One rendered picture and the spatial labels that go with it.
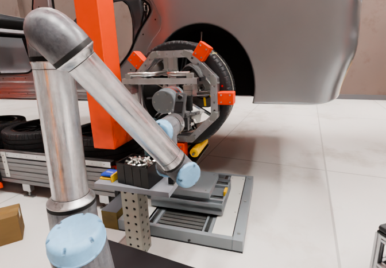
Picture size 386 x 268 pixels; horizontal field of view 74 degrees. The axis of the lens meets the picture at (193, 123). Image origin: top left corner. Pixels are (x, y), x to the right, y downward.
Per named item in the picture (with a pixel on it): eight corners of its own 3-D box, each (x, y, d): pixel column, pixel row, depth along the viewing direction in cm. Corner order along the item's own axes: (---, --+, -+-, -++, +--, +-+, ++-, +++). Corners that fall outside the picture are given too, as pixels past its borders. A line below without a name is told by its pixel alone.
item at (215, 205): (231, 189, 196) (231, 178, 193) (222, 217, 162) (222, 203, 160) (170, 182, 210) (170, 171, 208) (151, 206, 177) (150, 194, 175)
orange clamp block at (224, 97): (220, 102, 150) (235, 103, 147) (217, 104, 143) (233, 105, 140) (220, 90, 148) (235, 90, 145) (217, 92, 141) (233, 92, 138)
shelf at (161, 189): (181, 182, 139) (180, 177, 138) (169, 198, 123) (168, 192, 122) (112, 174, 151) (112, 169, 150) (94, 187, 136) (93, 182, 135)
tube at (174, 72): (202, 75, 142) (202, 55, 139) (192, 78, 124) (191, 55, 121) (173, 76, 147) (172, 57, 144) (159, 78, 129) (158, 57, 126)
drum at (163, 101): (187, 108, 156) (186, 84, 152) (175, 115, 136) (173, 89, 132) (166, 107, 160) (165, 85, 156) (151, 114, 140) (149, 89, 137)
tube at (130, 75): (169, 76, 147) (168, 57, 145) (155, 78, 130) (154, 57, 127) (142, 76, 153) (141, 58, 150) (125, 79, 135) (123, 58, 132)
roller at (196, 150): (209, 143, 180) (208, 135, 179) (197, 159, 153) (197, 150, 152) (201, 143, 182) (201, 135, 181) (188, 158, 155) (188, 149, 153)
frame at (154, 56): (220, 141, 155) (219, 48, 141) (217, 144, 148) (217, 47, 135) (140, 136, 170) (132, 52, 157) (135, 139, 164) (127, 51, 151)
